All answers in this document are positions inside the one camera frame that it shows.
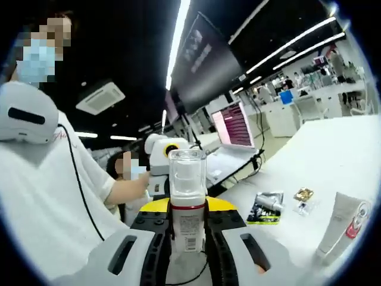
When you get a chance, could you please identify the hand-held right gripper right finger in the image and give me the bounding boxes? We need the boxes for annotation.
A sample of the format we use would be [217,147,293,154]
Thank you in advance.
[204,197,303,286]

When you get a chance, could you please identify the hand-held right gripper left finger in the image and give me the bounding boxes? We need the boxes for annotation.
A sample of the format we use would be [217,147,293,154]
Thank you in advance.
[49,199,174,286]

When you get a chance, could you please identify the black green skincare sachet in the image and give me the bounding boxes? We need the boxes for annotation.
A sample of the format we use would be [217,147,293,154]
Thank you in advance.
[245,190,286,226]

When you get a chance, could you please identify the clear skincare sachet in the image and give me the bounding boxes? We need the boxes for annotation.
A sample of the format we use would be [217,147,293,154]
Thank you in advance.
[293,200,318,216]

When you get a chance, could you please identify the white skincare tube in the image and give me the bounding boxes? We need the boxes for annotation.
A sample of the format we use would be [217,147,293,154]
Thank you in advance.
[314,191,363,267]

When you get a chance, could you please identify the gold skincare sachet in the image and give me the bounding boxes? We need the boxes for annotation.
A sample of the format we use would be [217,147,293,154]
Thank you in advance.
[293,186,316,201]

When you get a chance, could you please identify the person's left hand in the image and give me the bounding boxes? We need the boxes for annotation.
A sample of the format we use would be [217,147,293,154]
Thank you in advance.
[135,170,152,194]

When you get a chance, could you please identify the ceiling air conditioner unit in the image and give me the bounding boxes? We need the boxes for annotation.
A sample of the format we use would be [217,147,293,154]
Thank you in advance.
[75,79,126,116]

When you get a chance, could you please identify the white laptop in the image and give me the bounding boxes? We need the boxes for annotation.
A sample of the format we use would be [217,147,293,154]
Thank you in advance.
[205,100,260,183]

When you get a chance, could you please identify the black laptop stand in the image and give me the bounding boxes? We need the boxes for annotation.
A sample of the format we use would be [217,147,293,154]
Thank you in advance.
[205,148,266,190]

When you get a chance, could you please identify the large dark display screen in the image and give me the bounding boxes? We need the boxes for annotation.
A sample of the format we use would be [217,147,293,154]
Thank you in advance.
[171,11,245,114]

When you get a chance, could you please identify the wide ceiling light strip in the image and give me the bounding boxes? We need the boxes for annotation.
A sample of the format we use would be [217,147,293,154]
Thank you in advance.
[164,0,192,91]

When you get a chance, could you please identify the white cabinet row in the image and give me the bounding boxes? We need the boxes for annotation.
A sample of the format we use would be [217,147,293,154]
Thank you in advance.
[261,102,301,138]

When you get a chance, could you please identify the blue box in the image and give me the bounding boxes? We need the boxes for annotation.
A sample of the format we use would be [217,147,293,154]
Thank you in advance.
[279,90,295,105]

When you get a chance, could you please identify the white worn device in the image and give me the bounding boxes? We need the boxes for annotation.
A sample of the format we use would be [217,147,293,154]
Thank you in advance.
[0,80,60,144]

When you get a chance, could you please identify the black cable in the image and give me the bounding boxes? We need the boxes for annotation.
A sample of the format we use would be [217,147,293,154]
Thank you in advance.
[57,122,105,241]

